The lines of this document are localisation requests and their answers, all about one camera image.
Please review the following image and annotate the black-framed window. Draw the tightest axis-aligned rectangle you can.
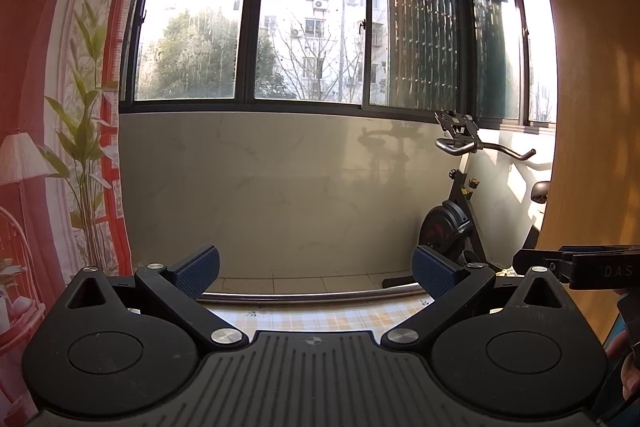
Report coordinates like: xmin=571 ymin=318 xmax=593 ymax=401
xmin=119 ymin=0 xmax=558 ymax=130

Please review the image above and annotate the dark slatted window grille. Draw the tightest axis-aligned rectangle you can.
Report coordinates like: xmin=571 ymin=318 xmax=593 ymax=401
xmin=389 ymin=0 xmax=458 ymax=108

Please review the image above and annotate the wooden board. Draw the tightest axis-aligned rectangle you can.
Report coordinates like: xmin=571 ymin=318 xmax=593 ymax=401
xmin=522 ymin=0 xmax=640 ymax=343

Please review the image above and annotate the telescopic metal pole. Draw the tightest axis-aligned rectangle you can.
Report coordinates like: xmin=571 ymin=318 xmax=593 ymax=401
xmin=202 ymin=284 xmax=423 ymax=303

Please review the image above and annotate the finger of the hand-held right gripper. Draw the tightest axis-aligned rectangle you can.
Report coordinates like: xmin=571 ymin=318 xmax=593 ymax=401
xmin=559 ymin=245 xmax=640 ymax=256
xmin=512 ymin=249 xmax=575 ymax=284

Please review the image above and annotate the black exercise bike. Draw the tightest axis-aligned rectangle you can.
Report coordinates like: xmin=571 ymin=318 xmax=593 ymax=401
xmin=382 ymin=109 xmax=551 ymax=290

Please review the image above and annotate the checked floral tablecloth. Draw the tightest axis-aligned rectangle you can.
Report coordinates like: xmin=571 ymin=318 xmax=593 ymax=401
xmin=202 ymin=294 xmax=436 ymax=339

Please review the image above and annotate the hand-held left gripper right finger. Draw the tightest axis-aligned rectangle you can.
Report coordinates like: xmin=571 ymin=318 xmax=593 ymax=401
xmin=381 ymin=244 xmax=571 ymax=350

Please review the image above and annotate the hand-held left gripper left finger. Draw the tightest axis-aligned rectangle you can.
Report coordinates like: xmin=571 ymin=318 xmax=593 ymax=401
xmin=67 ymin=245 xmax=249 ymax=350

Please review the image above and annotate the person's right hand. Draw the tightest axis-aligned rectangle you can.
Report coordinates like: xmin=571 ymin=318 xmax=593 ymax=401
xmin=602 ymin=332 xmax=640 ymax=400

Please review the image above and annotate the red printed plant curtain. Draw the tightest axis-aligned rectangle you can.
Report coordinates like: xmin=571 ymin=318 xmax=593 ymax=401
xmin=0 ymin=0 xmax=148 ymax=408

